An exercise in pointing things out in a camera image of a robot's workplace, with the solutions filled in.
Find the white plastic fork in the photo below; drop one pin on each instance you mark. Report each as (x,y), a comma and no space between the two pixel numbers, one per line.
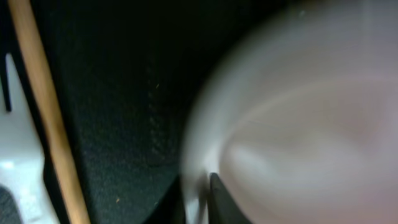
(22,154)

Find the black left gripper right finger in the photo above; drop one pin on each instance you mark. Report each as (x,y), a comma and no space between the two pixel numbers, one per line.
(222,209)

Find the wooden chopstick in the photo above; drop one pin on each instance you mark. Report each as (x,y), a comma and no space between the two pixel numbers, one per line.
(41,82)

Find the round black tray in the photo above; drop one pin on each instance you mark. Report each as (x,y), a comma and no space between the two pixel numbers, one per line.
(127,74)

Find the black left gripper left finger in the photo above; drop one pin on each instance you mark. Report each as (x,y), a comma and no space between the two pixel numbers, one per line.
(170,210)

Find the pink bowl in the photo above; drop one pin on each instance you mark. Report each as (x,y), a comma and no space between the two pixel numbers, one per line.
(299,121)

